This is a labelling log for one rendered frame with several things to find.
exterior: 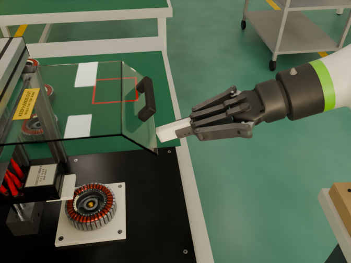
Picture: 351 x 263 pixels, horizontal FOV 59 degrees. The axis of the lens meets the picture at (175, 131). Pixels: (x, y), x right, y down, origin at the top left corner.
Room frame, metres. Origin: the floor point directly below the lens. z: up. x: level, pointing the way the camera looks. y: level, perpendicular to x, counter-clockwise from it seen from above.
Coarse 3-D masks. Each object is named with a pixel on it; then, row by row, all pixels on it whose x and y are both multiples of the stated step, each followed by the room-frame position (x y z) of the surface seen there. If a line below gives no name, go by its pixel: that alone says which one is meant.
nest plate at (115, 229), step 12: (120, 192) 0.47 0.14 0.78; (120, 204) 0.43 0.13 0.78; (60, 216) 0.40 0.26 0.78; (120, 216) 0.40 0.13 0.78; (60, 228) 0.37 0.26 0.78; (72, 228) 0.37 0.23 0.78; (108, 228) 0.37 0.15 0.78; (120, 228) 0.37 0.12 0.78; (60, 240) 0.34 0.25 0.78; (72, 240) 0.34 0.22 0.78; (84, 240) 0.34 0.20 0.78; (96, 240) 0.34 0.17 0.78; (108, 240) 0.34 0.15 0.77
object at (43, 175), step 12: (36, 168) 0.42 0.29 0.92; (48, 168) 0.42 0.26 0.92; (60, 168) 0.43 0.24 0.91; (24, 180) 0.41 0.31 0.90; (36, 180) 0.39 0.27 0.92; (48, 180) 0.39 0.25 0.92; (60, 180) 0.41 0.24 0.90; (72, 180) 0.42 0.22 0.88; (24, 192) 0.37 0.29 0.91; (36, 192) 0.37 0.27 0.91; (48, 192) 0.37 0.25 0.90; (60, 192) 0.38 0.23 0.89; (72, 192) 0.39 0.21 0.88; (0, 204) 0.36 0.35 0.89; (12, 204) 0.36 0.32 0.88
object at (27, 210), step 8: (24, 208) 0.39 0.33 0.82; (32, 208) 0.39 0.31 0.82; (40, 208) 0.42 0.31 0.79; (8, 216) 0.37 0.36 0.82; (16, 216) 0.37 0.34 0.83; (24, 216) 0.37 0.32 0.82; (32, 216) 0.38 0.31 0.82; (40, 216) 0.40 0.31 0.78; (8, 224) 0.35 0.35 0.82; (16, 224) 0.36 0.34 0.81; (24, 224) 0.36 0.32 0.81; (32, 224) 0.36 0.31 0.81; (16, 232) 0.36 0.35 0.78; (24, 232) 0.36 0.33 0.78; (32, 232) 0.36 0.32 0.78
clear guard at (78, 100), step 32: (64, 64) 0.59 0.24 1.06; (96, 64) 0.59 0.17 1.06; (64, 96) 0.47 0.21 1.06; (96, 96) 0.47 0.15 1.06; (128, 96) 0.49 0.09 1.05; (0, 128) 0.38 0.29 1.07; (32, 128) 0.38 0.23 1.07; (64, 128) 0.38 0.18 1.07; (96, 128) 0.38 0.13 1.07; (128, 128) 0.39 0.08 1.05
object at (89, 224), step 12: (84, 192) 0.44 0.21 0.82; (96, 192) 0.44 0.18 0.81; (108, 192) 0.44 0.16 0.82; (72, 204) 0.41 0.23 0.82; (84, 204) 0.41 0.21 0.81; (96, 204) 0.41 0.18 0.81; (108, 204) 0.40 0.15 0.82; (72, 216) 0.37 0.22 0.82; (84, 216) 0.38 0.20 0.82; (96, 216) 0.37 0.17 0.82; (108, 216) 0.38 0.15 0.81; (84, 228) 0.36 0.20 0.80; (96, 228) 0.36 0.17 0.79
